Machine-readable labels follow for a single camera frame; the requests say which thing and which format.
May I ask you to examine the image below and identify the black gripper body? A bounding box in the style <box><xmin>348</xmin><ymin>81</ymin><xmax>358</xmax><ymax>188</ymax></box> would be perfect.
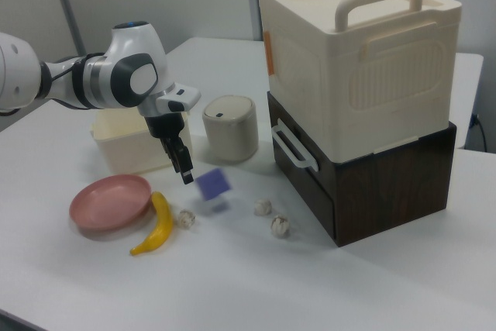
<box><xmin>145</xmin><ymin>112</ymin><xmax>186</xmax><ymax>140</ymax></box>

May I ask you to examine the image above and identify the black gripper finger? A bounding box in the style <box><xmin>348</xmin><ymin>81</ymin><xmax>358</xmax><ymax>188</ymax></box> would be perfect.
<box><xmin>170</xmin><ymin>135</ymin><xmax>195</xmax><ymax>186</ymax></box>
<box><xmin>160</xmin><ymin>137</ymin><xmax>181</xmax><ymax>174</ymax></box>

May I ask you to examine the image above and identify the blue cube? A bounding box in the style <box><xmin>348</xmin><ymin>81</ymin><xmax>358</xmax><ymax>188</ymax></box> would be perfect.
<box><xmin>195</xmin><ymin>167</ymin><xmax>233</xmax><ymax>202</ymax></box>

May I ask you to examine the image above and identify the open cream plastic container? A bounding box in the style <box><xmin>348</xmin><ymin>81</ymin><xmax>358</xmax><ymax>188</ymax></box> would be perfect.
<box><xmin>91</xmin><ymin>108</ymin><xmax>194</xmax><ymax>176</ymax></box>

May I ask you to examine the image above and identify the crumpled white paper ball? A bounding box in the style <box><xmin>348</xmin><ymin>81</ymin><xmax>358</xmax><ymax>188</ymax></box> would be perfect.
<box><xmin>176</xmin><ymin>209</ymin><xmax>196</xmax><ymax>230</ymax></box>
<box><xmin>253</xmin><ymin>198</ymin><xmax>272</xmax><ymax>217</ymax></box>
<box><xmin>270</xmin><ymin>213</ymin><xmax>291</xmax><ymax>239</ymax></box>

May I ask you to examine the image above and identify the small cream lidded bin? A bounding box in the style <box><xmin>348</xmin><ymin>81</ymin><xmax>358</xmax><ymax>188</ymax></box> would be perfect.
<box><xmin>201</xmin><ymin>94</ymin><xmax>260</xmax><ymax>164</ymax></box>

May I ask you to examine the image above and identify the yellow banana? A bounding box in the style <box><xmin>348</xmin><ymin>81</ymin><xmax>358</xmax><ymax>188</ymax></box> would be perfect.
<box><xmin>129</xmin><ymin>190</ymin><xmax>174</xmax><ymax>257</ymax></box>

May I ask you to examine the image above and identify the pink round plate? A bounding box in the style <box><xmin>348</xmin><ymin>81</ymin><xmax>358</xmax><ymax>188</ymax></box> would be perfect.
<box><xmin>68</xmin><ymin>174</ymin><xmax>153</xmax><ymax>231</ymax></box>

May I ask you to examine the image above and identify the orange tag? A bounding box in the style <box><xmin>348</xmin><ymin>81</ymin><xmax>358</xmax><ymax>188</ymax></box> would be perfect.
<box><xmin>263</xmin><ymin>30</ymin><xmax>275</xmax><ymax>76</ymax></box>

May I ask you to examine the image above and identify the dark brown drawer cabinet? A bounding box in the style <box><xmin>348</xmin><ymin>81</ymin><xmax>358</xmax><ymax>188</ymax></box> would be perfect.
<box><xmin>267</xmin><ymin>90</ymin><xmax>458</xmax><ymax>247</ymax></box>

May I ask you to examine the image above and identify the large cream storage box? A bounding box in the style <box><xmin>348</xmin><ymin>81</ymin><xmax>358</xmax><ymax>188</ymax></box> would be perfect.
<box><xmin>257</xmin><ymin>0</ymin><xmax>464</xmax><ymax>164</ymax></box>

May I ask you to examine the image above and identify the white drawer handle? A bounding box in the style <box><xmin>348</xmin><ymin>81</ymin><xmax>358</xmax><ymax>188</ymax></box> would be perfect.
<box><xmin>270</xmin><ymin>119</ymin><xmax>322</xmax><ymax>173</ymax></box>

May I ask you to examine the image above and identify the black cable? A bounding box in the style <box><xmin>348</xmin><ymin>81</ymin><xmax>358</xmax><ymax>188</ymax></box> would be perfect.
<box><xmin>469</xmin><ymin>113</ymin><xmax>489</xmax><ymax>152</ymax></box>

